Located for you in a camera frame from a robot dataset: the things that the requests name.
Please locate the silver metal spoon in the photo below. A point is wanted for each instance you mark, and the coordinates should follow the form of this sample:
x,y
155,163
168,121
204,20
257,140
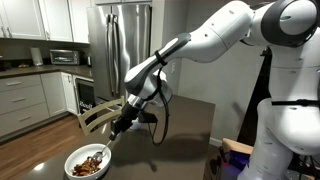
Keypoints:
x,y
99,156

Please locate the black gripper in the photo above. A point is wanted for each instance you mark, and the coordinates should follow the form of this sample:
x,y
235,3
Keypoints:
x,y
128,116

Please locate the wooden board under robot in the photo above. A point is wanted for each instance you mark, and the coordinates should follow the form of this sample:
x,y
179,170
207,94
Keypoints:
x,y
233,145

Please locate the white wall cabinet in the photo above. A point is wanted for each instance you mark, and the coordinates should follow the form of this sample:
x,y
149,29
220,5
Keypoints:
x,y
56,18

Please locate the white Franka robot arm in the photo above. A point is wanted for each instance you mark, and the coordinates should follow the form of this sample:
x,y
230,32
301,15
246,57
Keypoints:
x,y
290,110

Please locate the white base cabinets with drawers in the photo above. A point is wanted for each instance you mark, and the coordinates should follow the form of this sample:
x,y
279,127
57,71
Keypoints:
x,y
23,100

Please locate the stainless steel refrigerator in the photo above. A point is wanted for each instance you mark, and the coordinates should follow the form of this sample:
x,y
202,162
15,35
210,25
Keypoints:
x,y
100,50

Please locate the silver toaster oven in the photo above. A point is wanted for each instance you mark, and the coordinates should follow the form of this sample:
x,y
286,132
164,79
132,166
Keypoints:
x,y
65,57

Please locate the dried fruit and nut mix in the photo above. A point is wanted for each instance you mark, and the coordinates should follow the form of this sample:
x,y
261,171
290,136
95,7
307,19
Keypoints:
x,y
85,169

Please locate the light wooden chair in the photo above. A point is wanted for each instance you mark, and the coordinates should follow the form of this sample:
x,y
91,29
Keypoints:
x,y
84,125

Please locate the white paper towel roll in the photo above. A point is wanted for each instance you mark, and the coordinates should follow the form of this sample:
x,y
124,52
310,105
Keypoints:
x,y
36,56

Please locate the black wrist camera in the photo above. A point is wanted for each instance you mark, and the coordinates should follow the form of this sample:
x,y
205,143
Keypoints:
x,y
149,117

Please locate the white ceramic cup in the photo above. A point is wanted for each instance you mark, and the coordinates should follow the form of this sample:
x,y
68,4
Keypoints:
x,y
136,126

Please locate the white wall outlet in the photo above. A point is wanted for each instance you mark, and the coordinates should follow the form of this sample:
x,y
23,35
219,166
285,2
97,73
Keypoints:
x,y
173,68

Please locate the white ceramic bowl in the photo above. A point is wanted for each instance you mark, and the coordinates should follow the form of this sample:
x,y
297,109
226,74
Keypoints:
x,y
75,156

